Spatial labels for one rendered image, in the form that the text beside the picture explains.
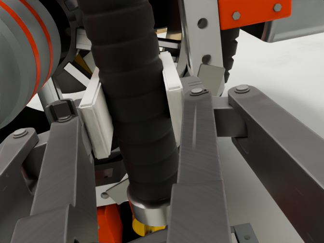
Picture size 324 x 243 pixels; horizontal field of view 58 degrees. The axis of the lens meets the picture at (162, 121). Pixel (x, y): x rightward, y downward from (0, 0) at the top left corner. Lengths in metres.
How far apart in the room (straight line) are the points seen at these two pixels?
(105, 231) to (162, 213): 0.33
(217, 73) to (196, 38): 0.05
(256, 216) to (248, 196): 0.11
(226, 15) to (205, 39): 0.04
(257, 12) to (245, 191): 1.03
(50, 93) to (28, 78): 0.22
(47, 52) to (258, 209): 1.06
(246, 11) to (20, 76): 0.26
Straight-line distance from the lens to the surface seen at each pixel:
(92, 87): 0.16
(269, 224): 1.22
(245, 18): 0.39
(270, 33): 0.58
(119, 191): 0.47
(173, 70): 0.16
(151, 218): 0.20
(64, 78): 0.67
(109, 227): 0.52
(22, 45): 0.30
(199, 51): 0.38
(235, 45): 0.48
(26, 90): 0.31
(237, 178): 1.41
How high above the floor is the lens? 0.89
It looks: 27 degrees down
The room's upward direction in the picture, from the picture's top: 11 degrees counter-clockwise
